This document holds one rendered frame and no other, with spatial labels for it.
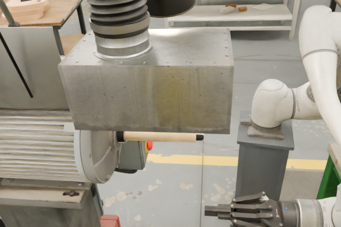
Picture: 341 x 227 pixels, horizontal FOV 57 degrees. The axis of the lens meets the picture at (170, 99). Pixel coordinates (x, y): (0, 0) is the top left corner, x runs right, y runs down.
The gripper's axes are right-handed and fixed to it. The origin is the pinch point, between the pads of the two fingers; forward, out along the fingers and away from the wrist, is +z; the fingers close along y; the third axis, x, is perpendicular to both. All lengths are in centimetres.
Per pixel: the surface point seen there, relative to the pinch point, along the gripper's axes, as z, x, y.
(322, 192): -44, -37, 31
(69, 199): 37.9, 10.0, -4.7
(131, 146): 29.4, -3.0, 24.0
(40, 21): 149, -43, 192
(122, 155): 33.1, -7.1, 23.3
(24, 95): 43, 38, 4
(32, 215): 52, 1, -5
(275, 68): -74, -145, 262
